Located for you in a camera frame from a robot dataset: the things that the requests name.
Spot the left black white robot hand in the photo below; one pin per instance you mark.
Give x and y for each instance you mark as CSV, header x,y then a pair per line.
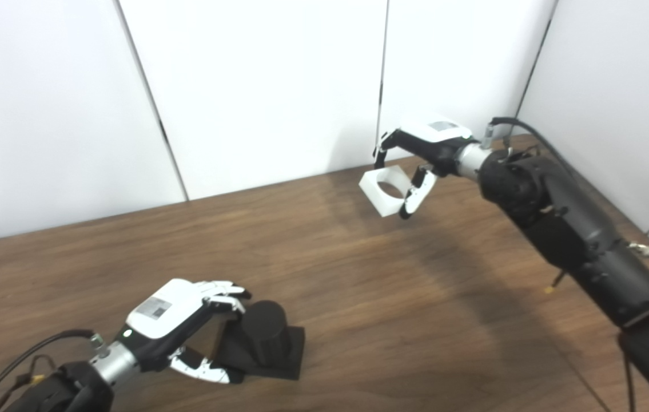
x,y
164,312

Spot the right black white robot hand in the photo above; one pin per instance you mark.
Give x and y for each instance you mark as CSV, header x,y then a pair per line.
x,y
436,137

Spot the white square piece with hole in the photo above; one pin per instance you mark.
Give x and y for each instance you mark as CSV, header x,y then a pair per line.
x,y
375,194

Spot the black peg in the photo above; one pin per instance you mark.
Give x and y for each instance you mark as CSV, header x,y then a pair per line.
x,y
264,332

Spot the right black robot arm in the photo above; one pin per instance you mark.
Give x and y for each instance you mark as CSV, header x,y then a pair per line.
x,y
576,229

